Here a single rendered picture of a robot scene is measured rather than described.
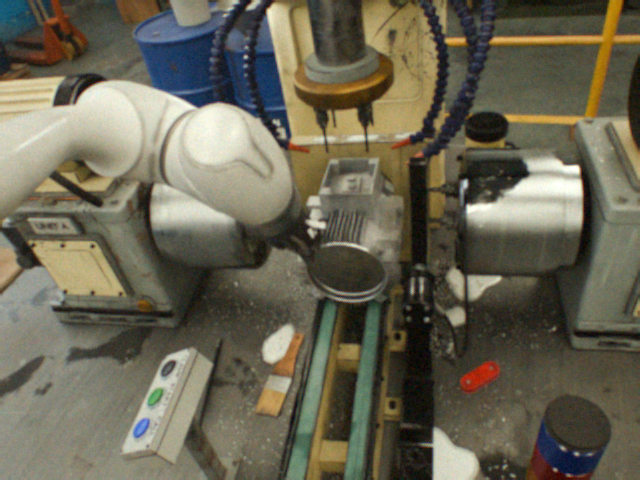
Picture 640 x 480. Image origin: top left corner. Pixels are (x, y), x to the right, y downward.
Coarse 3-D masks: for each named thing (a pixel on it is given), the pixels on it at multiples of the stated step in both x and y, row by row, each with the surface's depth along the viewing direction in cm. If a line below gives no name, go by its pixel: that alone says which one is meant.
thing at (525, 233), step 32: (480, 160) 92; (512, 160) 91; (544, 160) 89; (576, 160) 90; (448, 192) 103; (480, 192) 89; (512, 192) 88; (544, 192) 86; (576, 192) 87; (448, 224) 96; (480, 224) 89; (512, 224) 88; (544, 224) 87; (576, 224) 86; (480, 256) 92; (512, 256) 90; (544, 256) 89; (576, 256) 90
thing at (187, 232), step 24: (168, 192) 102; (168, 216) 102; (192, 216) 101; (216, 216) 100; (168, 240) 104; (192, 240) 103; (216, 240) 101; (240, 240) 101; (192, 264) 109; (216, 264) 107; (240, 264) 106
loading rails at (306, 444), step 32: (320, 320) 102; (384, 320) 98; (320, 352) 96; (352, 352) 104; (384, 352) 96; (320, 384) 91; (384, 384) 97; (320, 416) 89; (352, 416) 85; (384, 416) 95; (288, 448) 81; (320, 448) 89; (352, 448) 81
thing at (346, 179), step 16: (336, 160) 103; (352, 160) 102; (368, 160) 101; (336, 176) 104; (352, 176) 99; (368, 176) 102; (320, 192) 95; (336, 192) 94; (352, 192) 94; (368, 192) 93; (336, 208) 96; (352, 208) 96; (368, 208) 95
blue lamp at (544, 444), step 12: (540, 432) 51; (540, 444) 52; (552, 444) 49; (552, 456) 50; (564, 456) 49; (576, 456) 48; (588, 456) 47; (600, 456) 49; (564, 468) 50; (576, 468) 49; (588, 468) 49
